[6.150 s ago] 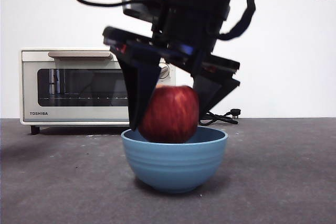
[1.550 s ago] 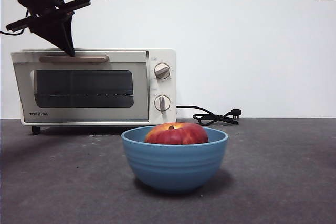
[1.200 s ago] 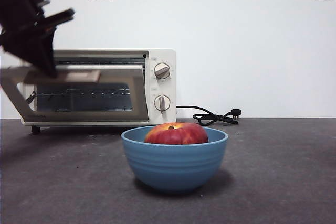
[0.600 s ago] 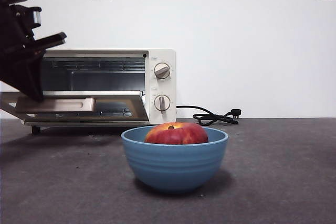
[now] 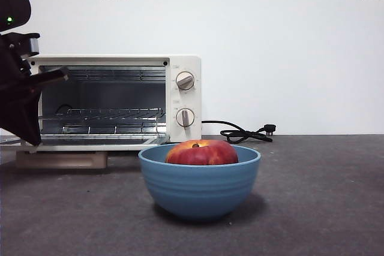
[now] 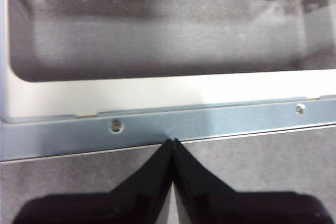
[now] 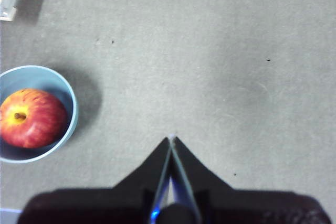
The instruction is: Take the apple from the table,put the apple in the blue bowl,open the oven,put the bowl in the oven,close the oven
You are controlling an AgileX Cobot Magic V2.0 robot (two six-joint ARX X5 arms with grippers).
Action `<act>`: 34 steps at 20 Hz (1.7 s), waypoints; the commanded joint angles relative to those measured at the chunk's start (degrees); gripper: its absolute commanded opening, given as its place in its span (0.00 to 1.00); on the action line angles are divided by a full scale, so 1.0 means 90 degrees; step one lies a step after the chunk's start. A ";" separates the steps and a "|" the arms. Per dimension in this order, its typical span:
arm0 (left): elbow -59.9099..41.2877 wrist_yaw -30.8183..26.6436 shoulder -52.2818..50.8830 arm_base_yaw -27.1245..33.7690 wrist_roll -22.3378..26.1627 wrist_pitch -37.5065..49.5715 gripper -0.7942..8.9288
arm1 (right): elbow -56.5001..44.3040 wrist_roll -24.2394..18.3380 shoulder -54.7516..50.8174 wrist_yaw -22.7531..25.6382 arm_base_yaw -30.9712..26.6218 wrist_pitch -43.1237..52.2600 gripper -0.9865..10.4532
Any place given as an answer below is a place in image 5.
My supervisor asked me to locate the glass oven door with handle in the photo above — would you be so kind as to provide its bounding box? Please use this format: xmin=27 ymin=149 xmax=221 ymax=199
xmin=0 ymin=134 xmax=171 ymax=170

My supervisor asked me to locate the beige round oven knob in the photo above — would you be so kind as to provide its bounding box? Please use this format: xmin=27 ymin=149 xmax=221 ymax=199
xmin=175 ymin=108 xmax=196 ymax=130
xmin=175 ymin=71 xmax=196 ymax=91

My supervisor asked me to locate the red apple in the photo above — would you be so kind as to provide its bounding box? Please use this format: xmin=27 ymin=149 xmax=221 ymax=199
xmin=165 ymin=139 xmax=239 ymax=167

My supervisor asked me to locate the blue ribbed bowl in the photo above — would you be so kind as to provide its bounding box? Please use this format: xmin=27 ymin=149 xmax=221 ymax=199
xmin=138 ymin=143 xmax=262 ymax=221

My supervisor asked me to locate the cream Toshiba toaster oven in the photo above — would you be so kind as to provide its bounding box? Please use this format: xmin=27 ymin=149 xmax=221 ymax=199
xmin=26 ymin=55 xmax=202 ymax=144

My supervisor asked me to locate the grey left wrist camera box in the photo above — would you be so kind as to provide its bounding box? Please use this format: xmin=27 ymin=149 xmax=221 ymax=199
xmin=28 ymin=37 xmax=41 ymax=55

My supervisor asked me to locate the metal wire oven rack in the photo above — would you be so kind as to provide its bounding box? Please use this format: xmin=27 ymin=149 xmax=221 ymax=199
xmin=38 ymin=107 xmax=167 ymax=135

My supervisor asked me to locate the black power cable with plug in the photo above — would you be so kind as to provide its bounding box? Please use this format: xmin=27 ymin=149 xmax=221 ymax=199
xmin=201 ymin=120 xmax=277 ymax=144

